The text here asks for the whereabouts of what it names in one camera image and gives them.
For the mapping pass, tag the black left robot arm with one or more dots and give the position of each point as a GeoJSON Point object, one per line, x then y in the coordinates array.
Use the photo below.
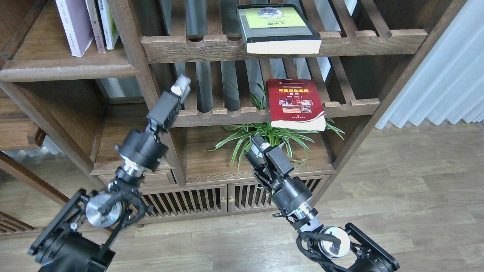
{"type": "Point", "coordinates": [80, 236]}

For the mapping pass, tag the white curtain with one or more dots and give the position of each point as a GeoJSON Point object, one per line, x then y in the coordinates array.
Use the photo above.
{"type": "Point", "coordinates": [449, 84]}

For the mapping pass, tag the green spider plant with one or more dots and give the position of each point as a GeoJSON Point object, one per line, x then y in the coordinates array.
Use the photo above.
{"type": "Point", "coordinates": [278, 136]}

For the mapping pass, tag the red paperback book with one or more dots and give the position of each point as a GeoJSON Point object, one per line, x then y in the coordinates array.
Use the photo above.
{"type": "Point", "coordinates": [295, 104]}

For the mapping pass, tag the yellow and black thick book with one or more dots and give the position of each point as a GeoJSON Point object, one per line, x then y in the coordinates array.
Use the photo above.
{"type": "Point", "coordinates": [277, 29]}

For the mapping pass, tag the white green upright book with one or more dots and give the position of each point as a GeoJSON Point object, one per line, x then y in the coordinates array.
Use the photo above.
{"type": "Point", "coordinates": [111, 34]}

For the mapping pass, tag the dark wooden bookshelf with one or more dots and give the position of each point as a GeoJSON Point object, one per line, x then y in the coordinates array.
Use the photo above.
{"type": "Point", "coordinates": [88, 104]}

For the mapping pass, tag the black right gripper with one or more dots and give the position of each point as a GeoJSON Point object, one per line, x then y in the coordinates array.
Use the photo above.
{"type": "Point", "coordinates": [271, 170]}

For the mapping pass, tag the pale lilac paperback book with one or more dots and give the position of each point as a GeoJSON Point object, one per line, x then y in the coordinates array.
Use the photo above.
{"type": "Point", "coordinates": [77, 26]}

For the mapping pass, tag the brown upright book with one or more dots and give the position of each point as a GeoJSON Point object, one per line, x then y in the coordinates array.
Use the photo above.
{"type": "Point", "coordinates": [97, 30]}

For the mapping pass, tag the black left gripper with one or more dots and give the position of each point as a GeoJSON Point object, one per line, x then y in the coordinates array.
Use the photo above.
{"type": "Point", "coordinates": [142, 150]}

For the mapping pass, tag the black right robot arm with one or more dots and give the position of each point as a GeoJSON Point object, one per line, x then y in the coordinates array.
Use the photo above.
{"type": "Point", "coordinates": [335, 249]}

